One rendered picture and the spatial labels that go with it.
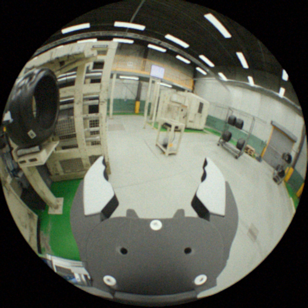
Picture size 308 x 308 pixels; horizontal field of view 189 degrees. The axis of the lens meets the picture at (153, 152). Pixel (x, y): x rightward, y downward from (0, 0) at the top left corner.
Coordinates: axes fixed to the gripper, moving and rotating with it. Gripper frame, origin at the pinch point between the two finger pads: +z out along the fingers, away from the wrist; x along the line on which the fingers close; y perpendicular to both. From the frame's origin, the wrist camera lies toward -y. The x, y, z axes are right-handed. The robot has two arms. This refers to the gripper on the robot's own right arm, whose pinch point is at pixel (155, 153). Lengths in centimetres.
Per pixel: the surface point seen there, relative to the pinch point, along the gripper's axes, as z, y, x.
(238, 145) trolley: 245, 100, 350
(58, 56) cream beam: 43, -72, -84
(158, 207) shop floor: 49, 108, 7
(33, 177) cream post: 4, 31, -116
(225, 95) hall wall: 850, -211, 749
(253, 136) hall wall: 479, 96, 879
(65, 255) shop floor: -49, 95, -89
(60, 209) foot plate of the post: 5, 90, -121
